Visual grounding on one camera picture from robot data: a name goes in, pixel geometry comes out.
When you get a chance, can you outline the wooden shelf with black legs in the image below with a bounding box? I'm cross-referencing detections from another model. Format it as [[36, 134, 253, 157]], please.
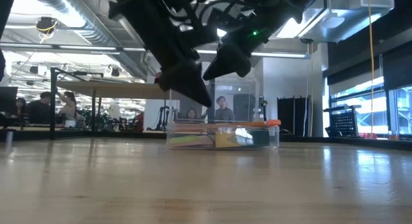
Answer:
[[50, 66, 172, 140]]

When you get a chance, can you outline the grey ceiling vent unit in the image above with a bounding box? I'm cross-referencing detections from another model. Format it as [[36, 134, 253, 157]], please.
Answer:
[[297, 0, 395, 44]]

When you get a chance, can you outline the yellow cable reel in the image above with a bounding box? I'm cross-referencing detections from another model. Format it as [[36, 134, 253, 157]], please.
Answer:
[[35, 15, 60, 37]]

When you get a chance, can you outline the long ceiling light strip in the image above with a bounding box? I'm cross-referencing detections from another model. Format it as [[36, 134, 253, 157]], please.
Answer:
[[196, 49, 312, 60], [0, 41, 149, 55]]

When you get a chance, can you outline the black perforated cart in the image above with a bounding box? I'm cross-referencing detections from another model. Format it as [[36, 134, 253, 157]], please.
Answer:
[[323, 104, 363, 138]]

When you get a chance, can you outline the yellow-green eraser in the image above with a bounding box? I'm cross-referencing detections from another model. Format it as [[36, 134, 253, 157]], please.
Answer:
[[169, 135, 207, 145]]

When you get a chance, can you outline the person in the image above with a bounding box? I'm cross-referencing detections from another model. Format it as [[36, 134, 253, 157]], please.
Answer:
[[57, 89, 87, 129], [26, 91, 53, 126], [213, 95, 236, 123], [14, 97, 28, 119], [183, 107, 200, 122]]

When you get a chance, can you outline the black cabinet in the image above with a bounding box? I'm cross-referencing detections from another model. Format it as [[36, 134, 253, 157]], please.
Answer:
[[232, 93, 259, 123]]

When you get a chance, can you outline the dark monitor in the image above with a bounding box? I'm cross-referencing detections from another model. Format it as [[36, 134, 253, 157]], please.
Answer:
[[0, 86, 19, 115]]

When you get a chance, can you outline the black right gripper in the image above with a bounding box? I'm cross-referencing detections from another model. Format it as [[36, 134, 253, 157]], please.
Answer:
[[202, 23, 274, 82]]

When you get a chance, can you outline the yellow crayon box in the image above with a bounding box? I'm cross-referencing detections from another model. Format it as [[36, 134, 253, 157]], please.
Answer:
[[214, 127, 271, 149]]

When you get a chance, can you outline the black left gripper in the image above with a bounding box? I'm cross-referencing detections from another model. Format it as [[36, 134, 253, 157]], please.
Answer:
[[140, 23, 214, 108]]

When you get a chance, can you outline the yellow hanging cord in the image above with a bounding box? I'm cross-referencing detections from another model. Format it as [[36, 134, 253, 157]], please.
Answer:
[[367, 0, 377, 136]]

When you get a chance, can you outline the black aluminium table frame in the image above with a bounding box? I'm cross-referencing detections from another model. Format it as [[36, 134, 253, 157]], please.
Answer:
[[0, 127, 412, 151]]

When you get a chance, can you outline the clear plastic pencil box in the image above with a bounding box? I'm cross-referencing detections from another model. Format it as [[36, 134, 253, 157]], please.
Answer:
[[165, 77, 281, 151]]

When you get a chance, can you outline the silver ceiling duct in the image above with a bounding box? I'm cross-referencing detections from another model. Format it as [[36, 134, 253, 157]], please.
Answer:
[[27, 0, 146, 80]]

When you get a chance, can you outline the black partition screen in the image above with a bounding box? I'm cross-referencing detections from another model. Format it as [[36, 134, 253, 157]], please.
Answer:
[[277, 95, 313, 137]]

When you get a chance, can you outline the orange pencil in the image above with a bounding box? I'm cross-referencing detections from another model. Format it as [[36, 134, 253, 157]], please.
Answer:
[[174, 119, 282, 129]]

